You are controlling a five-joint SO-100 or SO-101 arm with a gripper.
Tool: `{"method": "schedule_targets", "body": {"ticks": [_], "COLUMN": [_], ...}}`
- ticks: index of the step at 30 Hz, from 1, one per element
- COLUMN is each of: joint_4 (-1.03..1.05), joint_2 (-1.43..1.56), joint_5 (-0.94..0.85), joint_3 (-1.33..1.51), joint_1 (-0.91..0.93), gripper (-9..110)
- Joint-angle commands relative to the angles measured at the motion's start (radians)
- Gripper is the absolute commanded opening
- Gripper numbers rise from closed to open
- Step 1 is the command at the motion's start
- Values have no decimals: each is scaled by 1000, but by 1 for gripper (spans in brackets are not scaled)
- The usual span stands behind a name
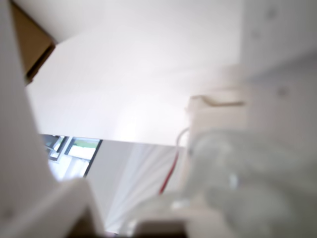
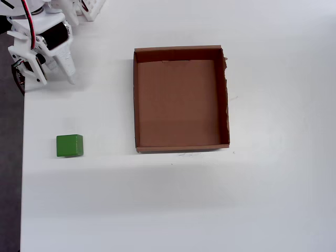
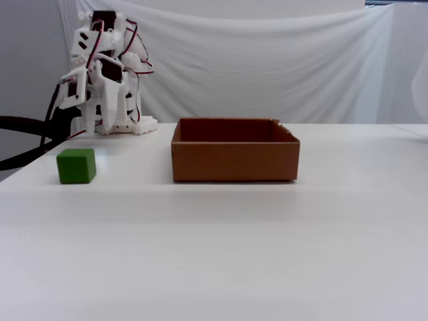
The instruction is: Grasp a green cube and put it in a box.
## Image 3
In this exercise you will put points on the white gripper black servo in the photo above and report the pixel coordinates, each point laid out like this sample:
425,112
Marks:
109,97

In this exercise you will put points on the green cube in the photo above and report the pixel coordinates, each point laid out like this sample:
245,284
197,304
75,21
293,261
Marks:
75,167

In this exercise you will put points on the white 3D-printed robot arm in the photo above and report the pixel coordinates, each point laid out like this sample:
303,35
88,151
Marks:
143,125

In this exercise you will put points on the brown cardboard box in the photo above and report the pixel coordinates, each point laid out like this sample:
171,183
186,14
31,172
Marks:
234,160

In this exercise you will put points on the black table clamp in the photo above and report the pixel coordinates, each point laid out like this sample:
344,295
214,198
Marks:
63,123

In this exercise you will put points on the white cloth backdrop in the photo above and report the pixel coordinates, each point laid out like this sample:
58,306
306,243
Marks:
250,67

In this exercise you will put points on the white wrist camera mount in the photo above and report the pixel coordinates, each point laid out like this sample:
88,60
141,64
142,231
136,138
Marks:
80,88

